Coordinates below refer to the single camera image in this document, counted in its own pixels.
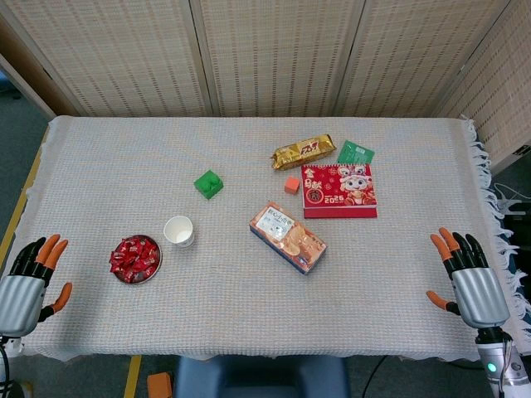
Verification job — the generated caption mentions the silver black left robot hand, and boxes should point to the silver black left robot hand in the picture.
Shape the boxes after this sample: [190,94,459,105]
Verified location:
[0,234,74,337]

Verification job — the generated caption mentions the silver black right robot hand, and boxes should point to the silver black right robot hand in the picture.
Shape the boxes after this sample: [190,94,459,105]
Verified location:
[426,226,510,329]

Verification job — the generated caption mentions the round silver metal plate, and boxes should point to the round silver metal plate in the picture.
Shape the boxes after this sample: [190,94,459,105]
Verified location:
[110,234,163,285]

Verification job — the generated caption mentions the white paper cup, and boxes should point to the white paper cup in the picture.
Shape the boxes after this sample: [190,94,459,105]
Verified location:
[163,216,196,249]

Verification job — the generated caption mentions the orange foam block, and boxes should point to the orange foam block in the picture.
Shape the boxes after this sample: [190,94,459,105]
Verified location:
[147,371,173,398]

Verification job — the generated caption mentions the red desk calendar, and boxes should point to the red desk calendar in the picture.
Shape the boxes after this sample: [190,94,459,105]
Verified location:
[300,163,379,220]

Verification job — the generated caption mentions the green foil sachet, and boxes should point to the green foil sachet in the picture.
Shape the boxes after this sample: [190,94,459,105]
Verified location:
[336,139,376,166]

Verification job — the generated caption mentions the orange blue cookie box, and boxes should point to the orange blue cookie box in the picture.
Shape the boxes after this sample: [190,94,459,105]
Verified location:
[249,201,329,277]

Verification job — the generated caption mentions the woven folding screen panel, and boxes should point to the woven folding screen panel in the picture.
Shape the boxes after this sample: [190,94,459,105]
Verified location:
[435,0,531,175]
[0,0,212,118]
[334,0,514,118]
[190,0,366,118]

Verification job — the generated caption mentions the green toy building brick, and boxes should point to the green toy building brick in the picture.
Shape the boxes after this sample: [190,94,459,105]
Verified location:
[193,168,225,201]

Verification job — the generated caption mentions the gold biscuit packet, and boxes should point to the gold biscuit packet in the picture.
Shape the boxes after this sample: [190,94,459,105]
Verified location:
[270,133,336,171]

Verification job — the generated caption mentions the white woven tablecloth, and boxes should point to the white woven tablecloth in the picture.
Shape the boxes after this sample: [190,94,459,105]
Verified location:
[0,114,531,362]

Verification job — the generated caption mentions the blue padded seat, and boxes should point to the blue padded seat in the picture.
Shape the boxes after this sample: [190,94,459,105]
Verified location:
[172,354,352,398]

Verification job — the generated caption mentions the black cable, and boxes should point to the black cable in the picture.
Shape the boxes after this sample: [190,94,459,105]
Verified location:
[363,355,389,398]

